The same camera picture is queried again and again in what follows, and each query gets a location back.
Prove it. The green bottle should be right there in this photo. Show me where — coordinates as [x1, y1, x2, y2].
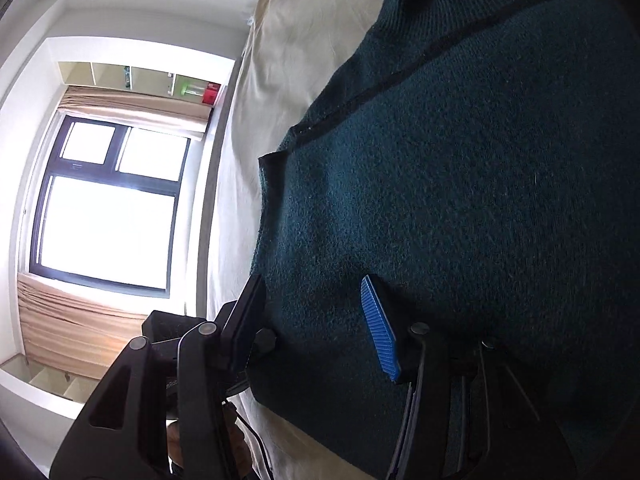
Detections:
[176, 76, 203, 102]

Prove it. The white wall shelf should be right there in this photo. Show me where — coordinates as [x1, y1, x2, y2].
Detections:
[57, 60, 224, 109]

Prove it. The beige curtain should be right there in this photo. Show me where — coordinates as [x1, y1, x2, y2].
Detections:
[16, 272, 188, 378]
[56, 85, 212, 135]

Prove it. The person's left hand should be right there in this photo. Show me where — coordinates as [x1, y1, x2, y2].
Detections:
[166, 404, 257, 480]

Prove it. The white low shelf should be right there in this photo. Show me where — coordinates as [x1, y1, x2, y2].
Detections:
[0, 354, 103, 418]

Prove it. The black framed window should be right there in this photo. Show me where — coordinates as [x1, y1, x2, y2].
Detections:
[27, 114, 192, 297]

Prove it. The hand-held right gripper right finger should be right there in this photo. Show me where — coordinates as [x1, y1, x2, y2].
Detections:
[360, 274, 556, 480]

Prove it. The bed with beige sheet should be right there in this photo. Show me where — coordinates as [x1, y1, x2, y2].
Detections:
[202, 0, 431, 480]

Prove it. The black cable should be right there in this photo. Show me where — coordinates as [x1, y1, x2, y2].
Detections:
[227, 380, 277, 480]

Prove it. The dark teal knit sweater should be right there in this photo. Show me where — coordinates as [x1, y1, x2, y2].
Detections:
[248, 0, 640, 480]

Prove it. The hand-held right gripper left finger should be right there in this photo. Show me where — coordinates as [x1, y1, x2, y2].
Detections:
[49, 273, 267, 480]

